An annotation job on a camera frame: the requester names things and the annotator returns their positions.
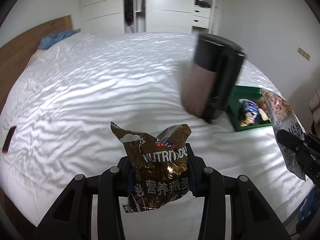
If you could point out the green tray box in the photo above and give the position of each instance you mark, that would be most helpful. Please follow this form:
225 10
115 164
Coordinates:
233 108

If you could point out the white wardrobe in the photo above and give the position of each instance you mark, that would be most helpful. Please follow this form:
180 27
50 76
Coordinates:
133 16

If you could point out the brass wall switch panel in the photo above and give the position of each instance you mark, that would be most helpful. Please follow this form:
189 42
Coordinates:
304 54

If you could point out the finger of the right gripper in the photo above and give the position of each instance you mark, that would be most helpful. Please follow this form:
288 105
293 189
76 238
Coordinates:
291 142

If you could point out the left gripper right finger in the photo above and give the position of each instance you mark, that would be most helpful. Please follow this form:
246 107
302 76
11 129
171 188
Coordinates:
195 175

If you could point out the white bed sheet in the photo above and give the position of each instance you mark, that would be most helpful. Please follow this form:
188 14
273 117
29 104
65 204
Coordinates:
62 106

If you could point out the brown gold oat snack bag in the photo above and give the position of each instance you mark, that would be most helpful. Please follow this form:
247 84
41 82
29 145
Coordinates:
159 166

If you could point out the white drawer unit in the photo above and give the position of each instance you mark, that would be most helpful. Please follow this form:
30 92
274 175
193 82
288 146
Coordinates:
201 17

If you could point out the dark red small packet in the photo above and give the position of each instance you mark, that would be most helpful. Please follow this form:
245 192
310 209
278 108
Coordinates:
8 139

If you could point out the wooden headboard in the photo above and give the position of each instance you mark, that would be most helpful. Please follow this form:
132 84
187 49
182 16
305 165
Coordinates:
16 53

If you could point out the white blue nut snack bag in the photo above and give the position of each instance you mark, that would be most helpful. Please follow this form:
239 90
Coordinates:
282 117

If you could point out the beige coat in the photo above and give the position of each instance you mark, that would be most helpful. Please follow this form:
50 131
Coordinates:
314 105

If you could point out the clear bag orange snacks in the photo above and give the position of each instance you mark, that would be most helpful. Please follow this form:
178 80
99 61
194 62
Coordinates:
262 109

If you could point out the blue cloth on bed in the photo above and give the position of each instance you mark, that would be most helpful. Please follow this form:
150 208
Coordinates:
49 40

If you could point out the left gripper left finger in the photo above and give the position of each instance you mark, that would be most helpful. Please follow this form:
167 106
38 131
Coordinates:
125 175

